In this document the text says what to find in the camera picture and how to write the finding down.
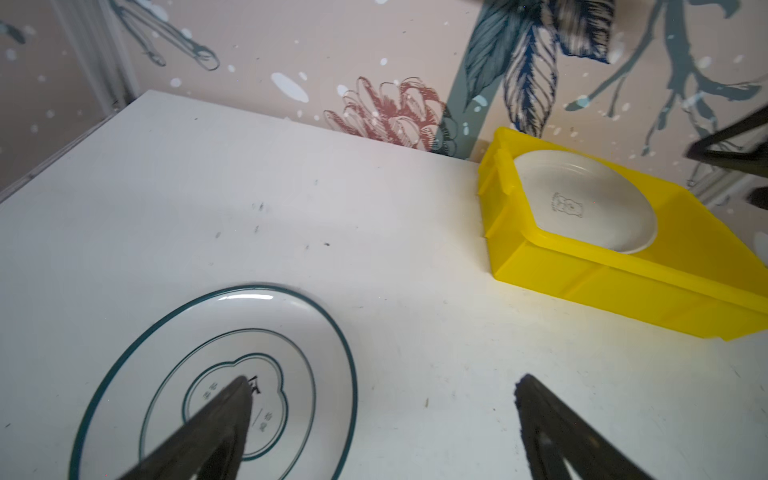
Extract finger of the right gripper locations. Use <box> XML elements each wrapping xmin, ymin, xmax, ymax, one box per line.
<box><xmin>685</xmin><ymin>106</ymin><xmax>767</xmax><ymax>178</ymax></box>

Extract plain cream plate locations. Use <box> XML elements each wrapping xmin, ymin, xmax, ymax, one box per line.
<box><xmin>514</xmin><ymin>150</ymin><xmax>658</xmax><ymax>254</ymax></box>

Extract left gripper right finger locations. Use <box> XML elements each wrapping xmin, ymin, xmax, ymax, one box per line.
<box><xmin>515</xmin><ymin>374</ymin><xmax>650</xmax><ymax>479</ymax></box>

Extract white plate black rings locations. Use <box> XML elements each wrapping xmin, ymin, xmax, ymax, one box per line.
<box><xmin>68</xmin><ymin>284</ymin><xmax>359</xmax><ymax>480</ymax></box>

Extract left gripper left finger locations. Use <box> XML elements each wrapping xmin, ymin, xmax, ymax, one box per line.
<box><xmin>123</xmin><ymin>376</ymin><xmax>252</xmax><ymax>479</ymax></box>

